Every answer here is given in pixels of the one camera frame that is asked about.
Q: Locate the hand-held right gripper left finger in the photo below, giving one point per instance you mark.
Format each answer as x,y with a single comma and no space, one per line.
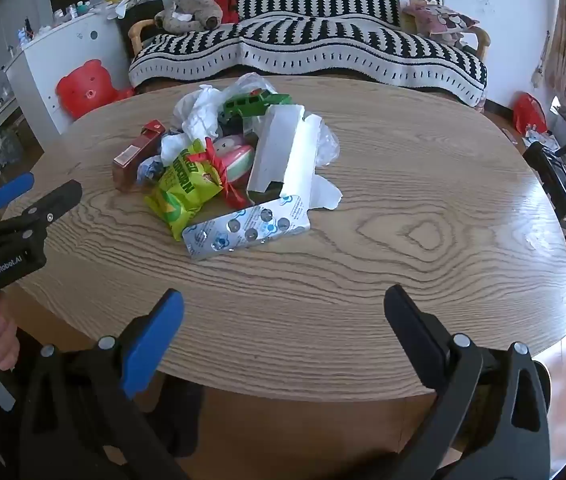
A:
153,345

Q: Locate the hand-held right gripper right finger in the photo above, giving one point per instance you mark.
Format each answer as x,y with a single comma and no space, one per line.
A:
408,320

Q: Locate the red ribbon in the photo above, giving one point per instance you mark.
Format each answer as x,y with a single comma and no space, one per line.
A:
223,175

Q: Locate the pink plush toy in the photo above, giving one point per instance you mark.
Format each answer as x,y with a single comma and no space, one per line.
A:
239,165

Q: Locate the red and brown box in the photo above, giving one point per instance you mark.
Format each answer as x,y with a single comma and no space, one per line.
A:
135,160

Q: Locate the blue-grey crumpled wrapper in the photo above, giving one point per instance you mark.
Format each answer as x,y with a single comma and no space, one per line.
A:
149,170

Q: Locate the red bag at left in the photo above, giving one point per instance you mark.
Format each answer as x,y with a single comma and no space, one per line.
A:
88,90

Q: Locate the green snack bag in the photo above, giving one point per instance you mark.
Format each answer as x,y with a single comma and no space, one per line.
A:
183,190

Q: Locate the white cabinet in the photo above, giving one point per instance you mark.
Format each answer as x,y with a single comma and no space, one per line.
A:
63,55

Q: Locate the silver blister pack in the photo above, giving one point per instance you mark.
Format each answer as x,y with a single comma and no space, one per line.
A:
243,230

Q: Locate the white torn paper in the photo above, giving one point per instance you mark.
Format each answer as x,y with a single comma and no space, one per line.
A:
325,192

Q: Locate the white crumpled paper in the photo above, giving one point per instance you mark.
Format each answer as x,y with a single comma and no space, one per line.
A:
198,115

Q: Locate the cluster of small bottles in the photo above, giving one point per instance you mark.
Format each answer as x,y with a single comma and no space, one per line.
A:
73,10

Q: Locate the clear plastic wrapper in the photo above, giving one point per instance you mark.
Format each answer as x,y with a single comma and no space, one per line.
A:
328,145

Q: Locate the black wooden chair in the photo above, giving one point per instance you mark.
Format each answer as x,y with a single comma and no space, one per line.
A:
553,180

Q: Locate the wooden sofa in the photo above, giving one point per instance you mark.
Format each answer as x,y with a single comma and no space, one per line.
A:
139,30

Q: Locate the white cardboard box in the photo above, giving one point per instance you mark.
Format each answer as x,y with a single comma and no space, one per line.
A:
278,155

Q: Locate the black bag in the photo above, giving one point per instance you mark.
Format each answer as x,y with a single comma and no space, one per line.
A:
138,15

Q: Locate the green toy bus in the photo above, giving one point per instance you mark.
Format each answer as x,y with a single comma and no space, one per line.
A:
248,105

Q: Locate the red plastic bag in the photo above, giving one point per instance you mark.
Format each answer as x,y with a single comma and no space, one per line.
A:
530,110

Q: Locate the clear plastic bag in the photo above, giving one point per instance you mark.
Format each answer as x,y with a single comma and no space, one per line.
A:
250,82

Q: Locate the brown plush bear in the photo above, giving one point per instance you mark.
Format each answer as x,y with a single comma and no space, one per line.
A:
188,10

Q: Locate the red dotted cushion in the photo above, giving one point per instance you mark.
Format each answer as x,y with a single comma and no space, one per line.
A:
228,5

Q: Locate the striped blanket sofa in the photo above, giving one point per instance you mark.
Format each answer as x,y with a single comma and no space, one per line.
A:
313,45

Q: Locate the pink printed pillow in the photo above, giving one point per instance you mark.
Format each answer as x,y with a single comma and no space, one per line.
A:
438,20

